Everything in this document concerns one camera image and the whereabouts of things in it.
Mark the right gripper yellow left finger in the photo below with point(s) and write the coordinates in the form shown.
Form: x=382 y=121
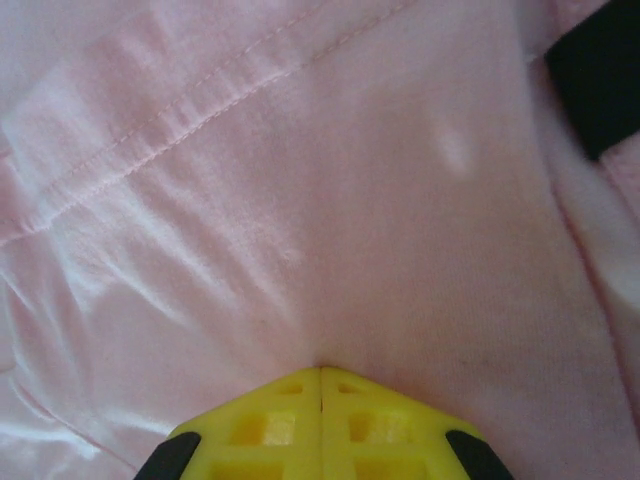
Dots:
x=270 y=435

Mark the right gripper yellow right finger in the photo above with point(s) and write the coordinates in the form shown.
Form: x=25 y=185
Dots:
x=380 y=435

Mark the pink t-shirt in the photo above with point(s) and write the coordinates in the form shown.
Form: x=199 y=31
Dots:
x=300 y=200

